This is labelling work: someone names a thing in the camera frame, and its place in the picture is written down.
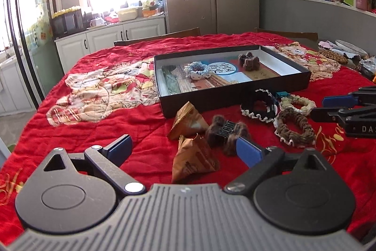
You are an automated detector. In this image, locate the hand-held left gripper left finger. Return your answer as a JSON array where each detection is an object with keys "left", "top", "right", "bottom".
[{"left": 43, "top": 135, "right": 146, "bottom": 197}]

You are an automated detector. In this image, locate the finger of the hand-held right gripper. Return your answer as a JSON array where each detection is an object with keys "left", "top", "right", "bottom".
[
  {"left": 322, "top": 86, "right": 376, "bottom": 108},
  {"left": 310, "top": 106, "right": 353, "bottom": 123}
]

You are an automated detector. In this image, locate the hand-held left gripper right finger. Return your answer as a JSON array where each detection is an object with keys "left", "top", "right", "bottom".
[{"left": 223, "top": 137, "right": 328, "bottom": 196}]

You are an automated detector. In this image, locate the cream beaded scrunchie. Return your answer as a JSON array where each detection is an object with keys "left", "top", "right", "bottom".
[{"left": 278, "top": 95, "right": 317, "bottom": 117}]

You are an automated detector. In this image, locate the brown furry hair clip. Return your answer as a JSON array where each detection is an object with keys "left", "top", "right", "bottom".
[
  {"left": 205, "top": 115, "right": 251, "bottom": 157},
  {"left": 238, "top": 52, "right": 261, "bottom": 71}
]

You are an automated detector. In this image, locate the brown scrunchie with white trim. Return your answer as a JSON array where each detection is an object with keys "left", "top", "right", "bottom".
[{"left": 274, "top": 108, "right": 316, "bottom": 147}]

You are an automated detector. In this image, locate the brown paper pyramid packet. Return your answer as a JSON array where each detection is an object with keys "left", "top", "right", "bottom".
[
  {"left": 168, "top": 101, "right": 210, "bottom": 141},
  {"left": 171, "top": 135, "right": 220, "bottom": 184}
]

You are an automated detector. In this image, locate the black shallow cardboard box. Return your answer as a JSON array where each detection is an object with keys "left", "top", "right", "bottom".
[{"left": 154, "top": 44, "right": 311, "bottom": 118}]

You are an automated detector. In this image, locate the red printed blanket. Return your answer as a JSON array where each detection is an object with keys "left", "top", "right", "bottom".
[{"left": 0, "top": 32, "right": 376, "bottom": 246}]

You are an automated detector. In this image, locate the black and orange tool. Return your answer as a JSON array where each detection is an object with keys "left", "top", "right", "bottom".
[{"left": 360, "top": 57, "right": 376, "bottom": 83}]

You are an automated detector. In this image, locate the wooden bead mat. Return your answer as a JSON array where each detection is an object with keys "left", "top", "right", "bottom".
[{"left": 318, "top": 48, "right": 349, "bottom": 64}]

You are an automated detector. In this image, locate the black scrunchie with white trim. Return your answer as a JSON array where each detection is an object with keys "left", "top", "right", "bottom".
[{"left": 240, "top": 89, "right": 278, "bottom": 123}]

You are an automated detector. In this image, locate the white plate with dark rim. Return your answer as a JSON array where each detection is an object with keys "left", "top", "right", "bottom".
[{"left": 335, "top": 39, "right": 368, "bottom": 56}]

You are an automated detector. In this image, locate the printed paper box liner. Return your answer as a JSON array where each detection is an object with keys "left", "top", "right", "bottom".
[{"left": 164, "top": 58, "right": 280, "bottom": 94}]

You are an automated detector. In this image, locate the blue crochet scrunchie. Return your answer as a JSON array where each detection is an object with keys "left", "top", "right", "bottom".
[{"left": 184, "top": 62, "right": 210, "bottom": 80}]

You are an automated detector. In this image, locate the white kitchen cabinet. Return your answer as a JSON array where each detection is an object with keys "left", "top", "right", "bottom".
[{"left": 55, "top": 17, "right": 167, "bottom": 76}]

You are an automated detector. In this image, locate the white plastic container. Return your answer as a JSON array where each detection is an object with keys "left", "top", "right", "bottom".
[{"left": 117, "top": 7, "right": 139, "bottom": 21}]

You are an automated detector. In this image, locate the black microwave oven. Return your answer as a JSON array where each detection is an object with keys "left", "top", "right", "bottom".
[{"left": 51, "top": 8, "right": 84, "bottom": 40}]

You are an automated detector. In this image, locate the black framed sliding door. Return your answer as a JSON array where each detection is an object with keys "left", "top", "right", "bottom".
[{"left": 0, "top": 0, "right": 60, "bottom": 111}]

